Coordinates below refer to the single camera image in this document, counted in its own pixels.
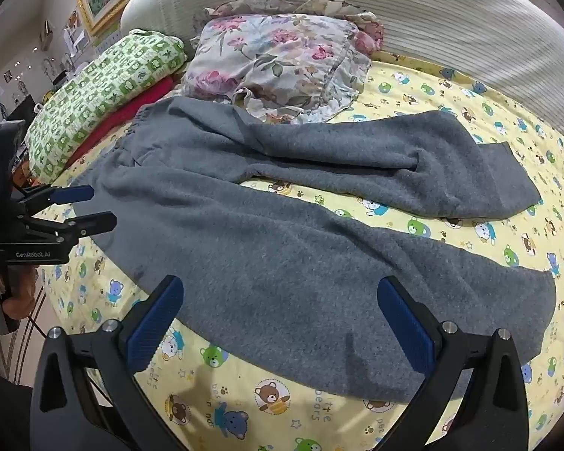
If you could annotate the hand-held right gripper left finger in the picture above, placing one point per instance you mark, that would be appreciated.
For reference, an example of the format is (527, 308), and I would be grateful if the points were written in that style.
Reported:
(154, 322)

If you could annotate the grey fleece pants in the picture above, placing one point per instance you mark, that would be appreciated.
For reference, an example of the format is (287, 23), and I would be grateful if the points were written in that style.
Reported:
(282, 268)

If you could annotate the green patterned pillow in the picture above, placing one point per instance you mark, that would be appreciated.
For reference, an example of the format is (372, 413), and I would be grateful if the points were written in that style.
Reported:
(103, 89)

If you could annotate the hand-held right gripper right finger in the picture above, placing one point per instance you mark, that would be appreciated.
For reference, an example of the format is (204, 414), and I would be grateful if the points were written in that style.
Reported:
(404, 325)

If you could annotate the red cloth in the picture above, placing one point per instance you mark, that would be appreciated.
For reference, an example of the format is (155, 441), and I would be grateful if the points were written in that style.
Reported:
(141, 103)

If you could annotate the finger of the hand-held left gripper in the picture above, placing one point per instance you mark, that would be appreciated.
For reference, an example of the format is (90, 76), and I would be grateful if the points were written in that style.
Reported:
(91, 223)
(75, 193)

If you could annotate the yellow bear print bed sheet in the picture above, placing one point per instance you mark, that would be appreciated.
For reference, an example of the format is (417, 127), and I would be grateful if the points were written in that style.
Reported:
(489, 239)

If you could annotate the brown floral pillow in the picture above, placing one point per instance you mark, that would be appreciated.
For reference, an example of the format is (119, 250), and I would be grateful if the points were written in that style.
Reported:
(352, 19)

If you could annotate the person's dark clothing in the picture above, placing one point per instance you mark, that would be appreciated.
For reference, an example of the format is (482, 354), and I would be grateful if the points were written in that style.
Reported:
(2, 413)

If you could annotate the floral pillow with frill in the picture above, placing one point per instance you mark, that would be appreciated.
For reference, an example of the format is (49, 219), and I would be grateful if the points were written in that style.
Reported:
(272, 56)

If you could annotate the person's left hand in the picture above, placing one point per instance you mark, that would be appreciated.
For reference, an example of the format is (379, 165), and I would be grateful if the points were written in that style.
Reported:
(19, 291)

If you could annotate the striped padded headboard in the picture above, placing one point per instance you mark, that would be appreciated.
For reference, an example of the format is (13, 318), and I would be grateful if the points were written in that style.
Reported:
(404, 4)

